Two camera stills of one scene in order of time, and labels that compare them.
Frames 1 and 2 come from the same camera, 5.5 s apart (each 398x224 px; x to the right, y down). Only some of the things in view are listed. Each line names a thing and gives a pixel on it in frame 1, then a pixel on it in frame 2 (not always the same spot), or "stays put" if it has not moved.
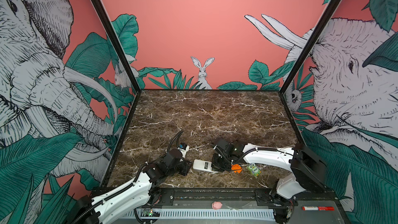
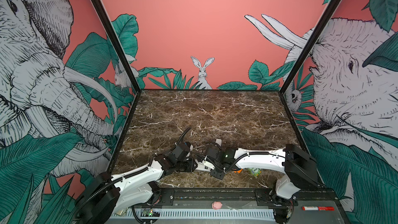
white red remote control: x=201 y=165 stays put
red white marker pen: x=318 y=208 stays put
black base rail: x=246 y=197 stays put
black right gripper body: x=221 y=163 → x=217 y=172
